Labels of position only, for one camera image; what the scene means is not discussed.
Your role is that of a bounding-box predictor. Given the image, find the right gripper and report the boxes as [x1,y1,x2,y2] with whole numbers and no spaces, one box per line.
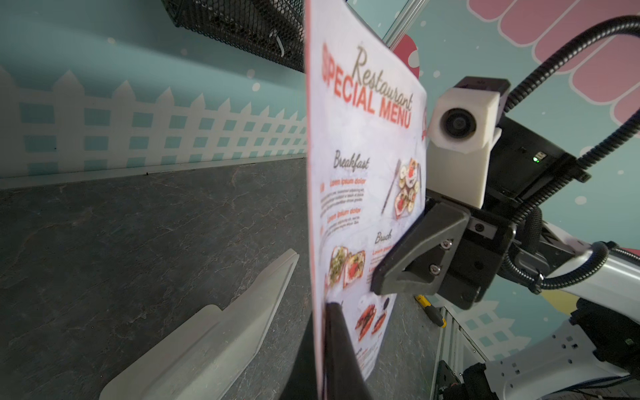
[371,197,515,310]

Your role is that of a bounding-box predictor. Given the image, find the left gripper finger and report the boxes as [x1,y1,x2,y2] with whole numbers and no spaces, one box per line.
[323,303,372,400]

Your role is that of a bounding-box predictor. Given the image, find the restaurant special menu sheet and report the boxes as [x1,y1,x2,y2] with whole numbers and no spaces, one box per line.
[304,1,428,399]

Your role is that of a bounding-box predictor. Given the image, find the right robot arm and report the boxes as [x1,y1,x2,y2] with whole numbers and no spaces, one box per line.
[371,15,639,399]

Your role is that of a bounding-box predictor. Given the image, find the white narrow menu rack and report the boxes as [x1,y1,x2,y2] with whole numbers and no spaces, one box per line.
[99,249,299,399]

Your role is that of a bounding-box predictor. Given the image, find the yellow black screwdriver on floor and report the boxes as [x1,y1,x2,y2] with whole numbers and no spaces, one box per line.
[414,295,447,328]

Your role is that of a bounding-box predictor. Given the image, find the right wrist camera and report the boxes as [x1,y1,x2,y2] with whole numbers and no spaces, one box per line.
[426,77,511,208]

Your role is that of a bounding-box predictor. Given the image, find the black wire mesh basket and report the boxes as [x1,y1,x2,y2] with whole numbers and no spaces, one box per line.
[163,0,304,73]

